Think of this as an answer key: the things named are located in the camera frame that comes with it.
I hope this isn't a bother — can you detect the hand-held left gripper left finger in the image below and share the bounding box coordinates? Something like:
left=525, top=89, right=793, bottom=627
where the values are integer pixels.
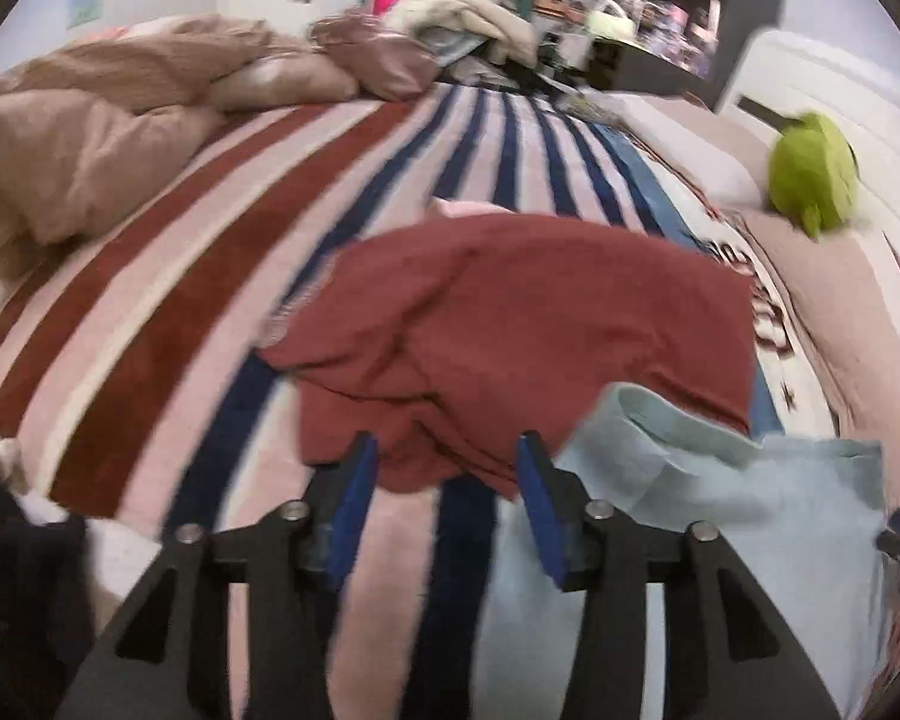
left=56, top=431, right=380, bottom=720

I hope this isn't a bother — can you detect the green plush toy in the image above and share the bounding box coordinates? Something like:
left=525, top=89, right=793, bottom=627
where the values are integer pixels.
left=766, top=112, right=860, bottom=239

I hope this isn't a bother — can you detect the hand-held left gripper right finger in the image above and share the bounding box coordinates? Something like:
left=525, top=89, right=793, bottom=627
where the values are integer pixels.
left=516, top=431, right=845, bottom=720

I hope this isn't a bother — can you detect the pink ribbed pillow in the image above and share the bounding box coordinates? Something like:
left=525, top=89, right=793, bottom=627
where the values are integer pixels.
left=742, top=206, right=900, bottom=481

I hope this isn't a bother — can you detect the red garment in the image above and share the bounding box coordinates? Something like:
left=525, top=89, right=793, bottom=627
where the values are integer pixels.
left=259, top=211, right=758, bottom=500

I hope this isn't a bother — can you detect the light blue shirt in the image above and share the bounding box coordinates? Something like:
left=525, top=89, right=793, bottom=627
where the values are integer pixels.
left=480, top=382, right=897, bottom=720

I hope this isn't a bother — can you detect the white bed headboard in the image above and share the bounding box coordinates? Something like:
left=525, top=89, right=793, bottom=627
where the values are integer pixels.
left=716, top=30, right=900, bottom=301

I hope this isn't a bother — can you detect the black garment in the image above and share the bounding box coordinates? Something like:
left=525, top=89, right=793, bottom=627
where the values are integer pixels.
left=0, top=465, right=98, bottom=720

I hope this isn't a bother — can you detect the pink quilt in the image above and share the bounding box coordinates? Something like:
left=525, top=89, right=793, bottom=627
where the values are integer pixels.
left=0, top=13, right=361, bottom=278

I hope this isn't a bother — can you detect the striped bed blanket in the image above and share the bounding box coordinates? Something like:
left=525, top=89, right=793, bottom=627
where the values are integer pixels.
left=0, top=82, right=841, bottom=720

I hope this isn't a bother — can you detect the white handbag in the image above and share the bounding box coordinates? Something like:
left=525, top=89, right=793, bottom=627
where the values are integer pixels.
left=586, top=0, right=637, bottom=38

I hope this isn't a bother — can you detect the beige blanket pile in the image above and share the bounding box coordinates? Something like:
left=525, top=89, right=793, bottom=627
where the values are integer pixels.
left=386, top=0, right=537, bottom=65

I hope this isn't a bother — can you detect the pale pink garment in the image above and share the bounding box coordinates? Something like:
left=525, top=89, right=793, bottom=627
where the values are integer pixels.
left=429, top=196, right=500, bottom=220

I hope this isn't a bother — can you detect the pale pink pillow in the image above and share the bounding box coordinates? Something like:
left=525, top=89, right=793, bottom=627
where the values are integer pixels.
left=615, top=94, right=773, bottom=203

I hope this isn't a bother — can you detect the pink handbag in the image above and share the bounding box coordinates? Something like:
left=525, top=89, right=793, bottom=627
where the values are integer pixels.
left=311, top=11, right=442, bottom=100

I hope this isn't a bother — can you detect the dark bookshelf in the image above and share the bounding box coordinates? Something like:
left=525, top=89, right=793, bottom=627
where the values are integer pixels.
left=589, top=0, right=792, bottom=110

